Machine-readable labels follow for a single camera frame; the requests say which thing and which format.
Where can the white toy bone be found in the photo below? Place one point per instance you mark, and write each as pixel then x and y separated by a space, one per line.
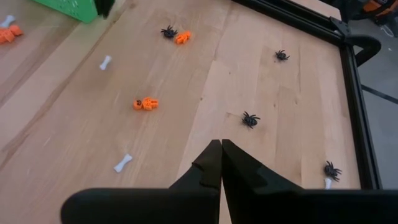
pixel 122 163
pixel 328 183
pixel 105 62
pixel 7 21

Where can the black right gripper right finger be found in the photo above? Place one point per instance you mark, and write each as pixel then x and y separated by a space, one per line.
pixel 295 207

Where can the orange toy skeleton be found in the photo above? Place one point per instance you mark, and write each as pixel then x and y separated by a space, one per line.
pixel 183 37
pixel 9 34
pixel 147 104

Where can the green plastic basket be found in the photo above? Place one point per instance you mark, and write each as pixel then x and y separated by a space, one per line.
pixel 74 9

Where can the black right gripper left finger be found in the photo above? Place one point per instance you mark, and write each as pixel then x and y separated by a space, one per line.
pixel 155 205

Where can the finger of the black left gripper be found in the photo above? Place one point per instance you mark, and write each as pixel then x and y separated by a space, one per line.
pixel 105 7

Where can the black toy spider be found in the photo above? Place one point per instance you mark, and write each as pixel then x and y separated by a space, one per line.
pixel 281 55
pixel 331 170
pixel 168 32
pixel 250 120

